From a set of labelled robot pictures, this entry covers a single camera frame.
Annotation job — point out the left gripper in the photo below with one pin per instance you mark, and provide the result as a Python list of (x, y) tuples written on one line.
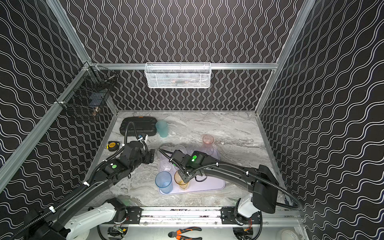
[(147, 155)]

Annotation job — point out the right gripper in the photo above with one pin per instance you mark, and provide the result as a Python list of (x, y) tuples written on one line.
[(184, 178)]

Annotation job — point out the clear faceted glass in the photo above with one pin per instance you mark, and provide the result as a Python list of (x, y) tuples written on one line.
[(166, 150)]

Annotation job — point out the lavender plastic tray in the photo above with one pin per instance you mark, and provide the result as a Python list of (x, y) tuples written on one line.
[(202, 184)]

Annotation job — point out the clear plain glass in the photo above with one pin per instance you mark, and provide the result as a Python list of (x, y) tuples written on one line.
[(181, 148)]

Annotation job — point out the teal textured plastic cup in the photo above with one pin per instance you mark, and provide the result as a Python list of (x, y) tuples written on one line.
[(162, 128)]

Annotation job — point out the tall blue plastic cup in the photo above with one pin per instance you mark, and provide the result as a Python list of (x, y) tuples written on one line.
[(163, 181)]

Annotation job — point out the tall yellow plastic cup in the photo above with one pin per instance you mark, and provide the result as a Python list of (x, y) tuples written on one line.
[(179, 181)]

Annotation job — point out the small pink plastic cup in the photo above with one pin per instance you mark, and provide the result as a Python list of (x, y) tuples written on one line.
[(208, 140)]

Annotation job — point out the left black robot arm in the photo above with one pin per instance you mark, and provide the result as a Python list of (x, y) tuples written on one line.
[(50, 223)]

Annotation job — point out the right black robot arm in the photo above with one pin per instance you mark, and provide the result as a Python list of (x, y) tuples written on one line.
[(265, 192)]

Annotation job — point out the black plastic tool case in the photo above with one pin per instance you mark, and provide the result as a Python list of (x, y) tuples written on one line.
[(145, 125)]

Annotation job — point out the yellow black tape measure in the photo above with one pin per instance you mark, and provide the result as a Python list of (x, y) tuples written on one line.
[(113, 146)]

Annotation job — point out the white round object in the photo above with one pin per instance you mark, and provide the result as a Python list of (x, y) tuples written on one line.
[(287, 234)]

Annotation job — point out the white wire mesh basket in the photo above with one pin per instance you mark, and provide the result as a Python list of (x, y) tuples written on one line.
[(178, 75)]

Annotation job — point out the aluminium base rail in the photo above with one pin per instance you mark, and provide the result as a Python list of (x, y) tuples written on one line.
[(206, 217)]

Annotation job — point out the black wire basket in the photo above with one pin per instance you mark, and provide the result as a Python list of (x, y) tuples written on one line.
[(88, 98)]

